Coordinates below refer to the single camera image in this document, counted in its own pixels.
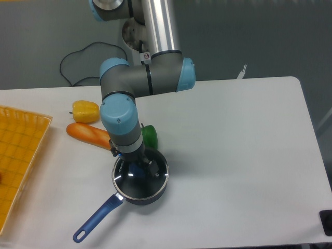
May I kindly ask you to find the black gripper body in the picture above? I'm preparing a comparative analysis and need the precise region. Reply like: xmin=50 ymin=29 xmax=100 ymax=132
xmin=109 ymin=139 xmax=152 ymax=169

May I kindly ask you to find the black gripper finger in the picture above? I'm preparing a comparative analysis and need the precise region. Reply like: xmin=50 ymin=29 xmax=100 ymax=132
xmin=146 ymin=160 xmax=159 ymax=177

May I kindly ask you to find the glass lid with blue knob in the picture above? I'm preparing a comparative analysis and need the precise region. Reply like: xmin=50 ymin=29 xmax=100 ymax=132
xmin=112 ymin=147 xmax=169 ymax=205

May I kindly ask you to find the dark saucepan with blue handle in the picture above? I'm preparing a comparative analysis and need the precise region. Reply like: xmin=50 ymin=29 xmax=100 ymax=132
xmin=73 ymin=148 xmax=170 ymax=243

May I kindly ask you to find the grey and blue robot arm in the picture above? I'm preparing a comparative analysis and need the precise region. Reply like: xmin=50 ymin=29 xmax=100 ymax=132
xmin=89 ymin=1 xmax=196 ymax=164

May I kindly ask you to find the green bell pepper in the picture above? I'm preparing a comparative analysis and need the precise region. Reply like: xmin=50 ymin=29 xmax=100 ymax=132
xmin=141 ymin=124 xmax=158 ymax=149

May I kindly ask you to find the orange baguette bread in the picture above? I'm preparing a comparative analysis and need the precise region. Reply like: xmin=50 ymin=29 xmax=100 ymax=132
xmin=66 ymin=123 xmax=110 ymax=150

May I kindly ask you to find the yellow bell pepper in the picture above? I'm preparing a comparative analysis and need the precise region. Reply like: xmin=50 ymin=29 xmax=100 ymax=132
xmin=69 ymin=100 xmax=100 ymax=123

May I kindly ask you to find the black device at table edge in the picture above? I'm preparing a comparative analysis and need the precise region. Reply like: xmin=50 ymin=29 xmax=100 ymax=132
xmin=319 ymin=210 xmax=332 ymax=237

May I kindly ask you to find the black cable on floor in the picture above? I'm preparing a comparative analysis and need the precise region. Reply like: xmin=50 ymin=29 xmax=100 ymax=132
xmin=59 ymin=41 xmax=128 ymax=87

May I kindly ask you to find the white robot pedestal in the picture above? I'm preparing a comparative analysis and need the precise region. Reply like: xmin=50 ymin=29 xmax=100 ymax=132
xmin=122 ymin=18 xmax=151 ymax=65

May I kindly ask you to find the white table bracket right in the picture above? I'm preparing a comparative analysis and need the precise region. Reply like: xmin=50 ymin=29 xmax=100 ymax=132
xmin=237 ymin=64 xmax=247 ymax=79

